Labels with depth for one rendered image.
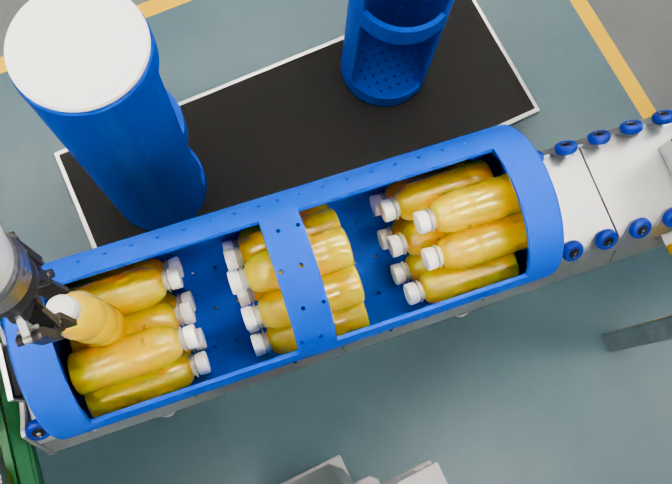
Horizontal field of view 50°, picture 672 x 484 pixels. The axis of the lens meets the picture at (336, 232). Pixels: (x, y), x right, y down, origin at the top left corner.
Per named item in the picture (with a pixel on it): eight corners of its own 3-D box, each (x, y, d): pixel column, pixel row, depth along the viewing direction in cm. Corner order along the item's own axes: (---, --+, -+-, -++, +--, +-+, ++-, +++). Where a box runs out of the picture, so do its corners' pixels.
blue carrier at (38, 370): (533, 292, 138) (586, 246, 111) (84, 445, 126) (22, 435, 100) (476, 164, 147) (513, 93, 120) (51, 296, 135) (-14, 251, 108)
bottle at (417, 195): (480, 184, 133) (387, 215, 131) (477, 152, 129) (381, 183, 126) (497, 203, 127) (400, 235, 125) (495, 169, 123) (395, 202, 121)
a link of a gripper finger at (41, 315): (31, 283, 80) (33, 295, 79) (66, 317, 90) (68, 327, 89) (-5, 294, 79) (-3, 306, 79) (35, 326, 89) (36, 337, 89)
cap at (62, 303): (83, 300, 98) (78, 298, 96) (72, 328, 97) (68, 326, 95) (56, 292, 98) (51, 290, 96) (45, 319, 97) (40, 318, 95)
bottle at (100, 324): (132, 311, 116) (97, 292, 98) (116, 353, 114) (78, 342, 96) (91, 298, 116) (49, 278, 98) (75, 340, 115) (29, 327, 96)
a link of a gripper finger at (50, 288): (29, 291, 90) (28, 285, 90) (47, 299, 97) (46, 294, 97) (53, 284, 91) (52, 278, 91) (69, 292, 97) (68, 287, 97)
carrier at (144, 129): (187, 244, 219) (220, 161, 227) (119, 134, 135) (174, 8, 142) (100, 215, 220) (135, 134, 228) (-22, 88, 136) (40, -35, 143)
